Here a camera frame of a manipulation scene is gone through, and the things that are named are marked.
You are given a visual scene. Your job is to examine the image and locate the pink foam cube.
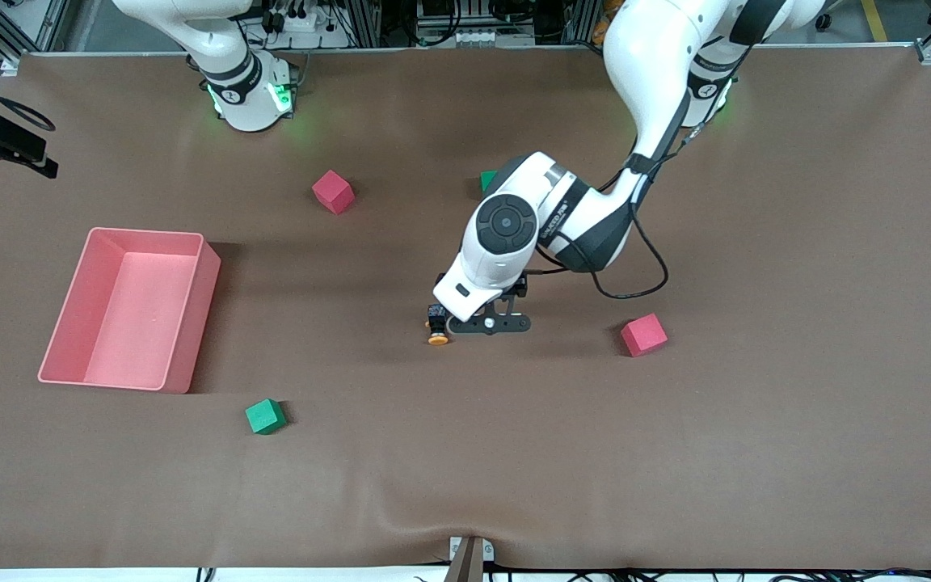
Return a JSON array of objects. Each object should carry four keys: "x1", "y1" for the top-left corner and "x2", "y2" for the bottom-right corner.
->
[
  {"x1": 311, "y1": 170, "x2": 356, "y2": 216},
  {"x1": 620, "y1": 313, "x2": 669, "y2": 358}
]

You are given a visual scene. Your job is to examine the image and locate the brown table mat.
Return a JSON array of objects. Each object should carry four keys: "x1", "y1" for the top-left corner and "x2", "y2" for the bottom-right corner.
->
[{"x1": 0, "y1": 44, "x2": 931, "y2": 571}]

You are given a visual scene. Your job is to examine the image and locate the pink plastic bin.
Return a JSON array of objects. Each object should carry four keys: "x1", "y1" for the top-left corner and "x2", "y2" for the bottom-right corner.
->
[{"x1": 37, "y1": 227, "x2": 221, "y2": 394}]

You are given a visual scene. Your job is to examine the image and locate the long white socket strip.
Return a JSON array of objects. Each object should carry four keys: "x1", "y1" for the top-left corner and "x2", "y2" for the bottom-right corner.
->
[{"x1": 415, "y1": 28, "x2": 537, "y2": 48}]

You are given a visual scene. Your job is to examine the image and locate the orange snack bags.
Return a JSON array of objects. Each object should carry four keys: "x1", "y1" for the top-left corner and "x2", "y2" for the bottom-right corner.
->
[{"x1": 592, "y1": 0, "x2": 621, "y2": 46}]

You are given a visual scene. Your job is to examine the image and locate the white power strip with plugs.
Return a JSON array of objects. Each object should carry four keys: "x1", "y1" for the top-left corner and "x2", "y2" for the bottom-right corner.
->
[{"x1": 268, "y1": 6, "x2": 322, "y2": 35}]

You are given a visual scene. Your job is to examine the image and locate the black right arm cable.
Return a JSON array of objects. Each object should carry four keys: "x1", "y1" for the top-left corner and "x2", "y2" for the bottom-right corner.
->
[{"x1": 0, "y1": 55, "x2": 57, "y2": 133}]

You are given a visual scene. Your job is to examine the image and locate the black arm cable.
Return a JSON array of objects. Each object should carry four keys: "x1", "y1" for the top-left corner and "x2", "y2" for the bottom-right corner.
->
[
  {"x1": 0, "y1": 55, "x2": 57, "y2": 133},
  {"x1": 526, "y1": 121, "x2": 725, "y2": 301}
]

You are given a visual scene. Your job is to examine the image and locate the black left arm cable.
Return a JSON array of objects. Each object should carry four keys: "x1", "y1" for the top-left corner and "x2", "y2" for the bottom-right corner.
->
[{"x1": 526, "y1": 121, "x2": 725, "y2": 301}]

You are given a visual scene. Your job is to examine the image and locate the metal clamp bracket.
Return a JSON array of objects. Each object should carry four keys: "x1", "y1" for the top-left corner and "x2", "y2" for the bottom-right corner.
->
[{"x1": 444, "y1": 536, "x2": 495, "y2": 582}]

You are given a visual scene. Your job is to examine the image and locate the aluminium frame post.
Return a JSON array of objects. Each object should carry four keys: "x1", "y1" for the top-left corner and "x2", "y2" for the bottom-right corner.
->
[
  {"x1": 560, "y1": 0, "x2": 600, "y2": 45},
  {"x1": 343, "y1": 0, "x2": 383, "y2": 48}
]

